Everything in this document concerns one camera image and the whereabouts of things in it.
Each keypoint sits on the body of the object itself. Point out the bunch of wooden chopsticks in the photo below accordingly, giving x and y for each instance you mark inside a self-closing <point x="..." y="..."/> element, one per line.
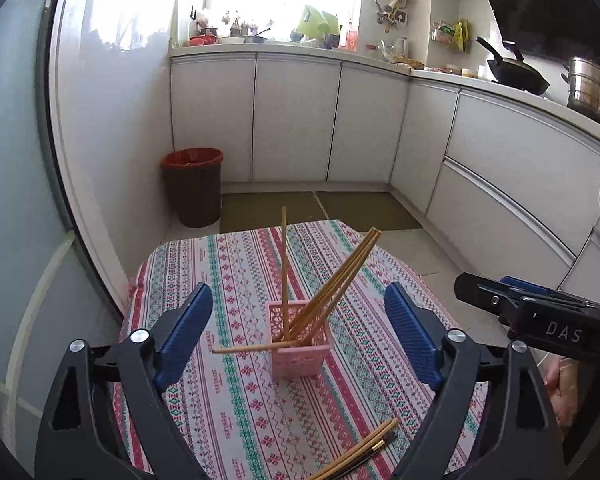
<point x="337" y="281"/>

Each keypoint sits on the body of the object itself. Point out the black chopstick with gold band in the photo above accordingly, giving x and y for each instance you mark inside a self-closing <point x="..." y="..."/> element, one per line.
<point x="391" y="436"/>

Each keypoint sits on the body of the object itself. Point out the red bottle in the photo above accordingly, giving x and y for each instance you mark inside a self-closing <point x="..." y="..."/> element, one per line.
<point x="352" y="37"/>

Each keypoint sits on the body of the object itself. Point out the dark range hood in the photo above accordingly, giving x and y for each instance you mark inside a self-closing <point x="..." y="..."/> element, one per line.
<point x="555" y="0"/>

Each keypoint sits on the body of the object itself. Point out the wall rack with yellow packets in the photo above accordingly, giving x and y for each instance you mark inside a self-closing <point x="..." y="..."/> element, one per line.
<point x="452" y="35"/>

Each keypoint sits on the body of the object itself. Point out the clear glass jug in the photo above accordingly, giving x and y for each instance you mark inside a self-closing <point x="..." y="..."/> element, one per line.
<point x="394" y="51"/>

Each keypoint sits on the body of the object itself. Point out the water heater pipes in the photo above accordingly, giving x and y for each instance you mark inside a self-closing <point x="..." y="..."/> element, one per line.
<point x="390" y="10"/>

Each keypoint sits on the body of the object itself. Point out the pink perforated utensil basket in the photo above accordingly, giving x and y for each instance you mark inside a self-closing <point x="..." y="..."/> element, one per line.
<point x="300" y="362"/>

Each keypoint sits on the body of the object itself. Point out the person's right hand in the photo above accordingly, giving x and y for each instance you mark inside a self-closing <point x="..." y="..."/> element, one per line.
<point x="561" y="390"/>

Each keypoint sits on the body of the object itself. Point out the white bowl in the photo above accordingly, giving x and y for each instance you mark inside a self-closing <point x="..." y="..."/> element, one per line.
<point x="230" y="40"/>

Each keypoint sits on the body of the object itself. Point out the olive floor mat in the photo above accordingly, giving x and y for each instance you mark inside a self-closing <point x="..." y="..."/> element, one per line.
<point x="265" y="210"/>
<point x="370" y="210"/>

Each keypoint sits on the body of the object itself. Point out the red cooking pot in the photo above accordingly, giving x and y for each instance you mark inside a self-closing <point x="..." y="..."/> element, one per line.
<point x="203" y="40"/>

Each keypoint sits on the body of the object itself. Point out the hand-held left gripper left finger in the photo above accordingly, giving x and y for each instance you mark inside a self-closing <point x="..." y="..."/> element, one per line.
<point x="182" y="337"/>

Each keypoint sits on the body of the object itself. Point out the black frying pan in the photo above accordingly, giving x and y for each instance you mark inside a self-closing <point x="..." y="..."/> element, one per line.
<point x="517" y="75"/>

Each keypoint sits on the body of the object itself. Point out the single light bamboo chopstick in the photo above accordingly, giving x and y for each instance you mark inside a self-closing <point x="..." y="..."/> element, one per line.
<point x="362" y="447"/>

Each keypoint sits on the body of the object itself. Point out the brown trash bin red liner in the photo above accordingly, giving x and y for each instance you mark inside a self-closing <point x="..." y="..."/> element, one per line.
<point x="192" y="195"/>

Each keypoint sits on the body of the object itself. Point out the striped patterned tablecloth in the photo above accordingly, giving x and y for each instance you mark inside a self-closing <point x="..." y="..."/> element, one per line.
<point x="230" y="410"/>

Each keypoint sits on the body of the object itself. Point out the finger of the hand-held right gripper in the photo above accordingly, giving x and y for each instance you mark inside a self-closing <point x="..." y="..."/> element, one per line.
<point x="535" y="290"/>
<point x="480" y="292"/>

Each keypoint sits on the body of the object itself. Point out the white kitchen countertop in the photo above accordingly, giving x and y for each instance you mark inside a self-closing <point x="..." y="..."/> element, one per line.
<point x="430" y="76"/>

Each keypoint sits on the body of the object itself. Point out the frosted sliding glass door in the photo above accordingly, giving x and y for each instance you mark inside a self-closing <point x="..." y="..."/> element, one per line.
<point x="10" y="160"/>

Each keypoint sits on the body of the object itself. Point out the metal bowl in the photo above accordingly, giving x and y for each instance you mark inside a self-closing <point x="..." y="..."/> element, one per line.
<point x="255" y="38"/>

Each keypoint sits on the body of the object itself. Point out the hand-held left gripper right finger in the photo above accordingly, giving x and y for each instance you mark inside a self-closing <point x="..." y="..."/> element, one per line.
<point x="412" y="337"/>

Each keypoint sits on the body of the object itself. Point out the stainless steel steamer pot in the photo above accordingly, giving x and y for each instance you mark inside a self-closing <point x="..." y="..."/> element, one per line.
<point x="592" y="90"/>

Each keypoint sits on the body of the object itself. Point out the white kitchen cabinets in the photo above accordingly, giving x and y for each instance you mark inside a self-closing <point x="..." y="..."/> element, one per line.
<point x="370" y="125"/>

